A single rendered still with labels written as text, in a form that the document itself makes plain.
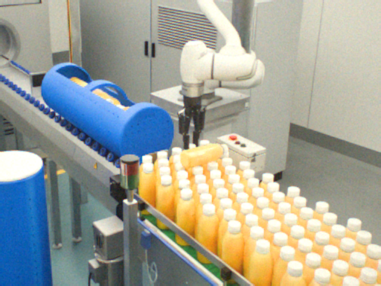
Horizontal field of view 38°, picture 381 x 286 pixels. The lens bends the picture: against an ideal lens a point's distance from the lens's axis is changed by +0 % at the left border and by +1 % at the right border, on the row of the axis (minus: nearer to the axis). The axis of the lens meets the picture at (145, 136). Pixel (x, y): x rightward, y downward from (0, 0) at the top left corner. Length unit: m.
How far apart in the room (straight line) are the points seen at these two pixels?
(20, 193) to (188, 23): 2.35
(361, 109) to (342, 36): 0.63
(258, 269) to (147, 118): 0.93
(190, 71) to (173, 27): 2.22
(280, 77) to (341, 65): 0.93
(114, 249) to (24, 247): 0.40
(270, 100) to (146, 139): 1.87
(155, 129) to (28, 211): 0.64
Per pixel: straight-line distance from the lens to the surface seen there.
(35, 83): 3.42
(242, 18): 2.59
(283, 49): 4.05
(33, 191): 2.25
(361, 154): 4.98
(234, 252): 1.74
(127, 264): 1.95
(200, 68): 2.09
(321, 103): 5.09
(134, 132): 2.30
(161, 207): 2.01
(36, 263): 2.42
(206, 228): 1.81
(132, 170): 1.75
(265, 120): 4.09
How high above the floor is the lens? 2.00
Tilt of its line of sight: 22 degrees down
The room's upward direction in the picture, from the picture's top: straight up
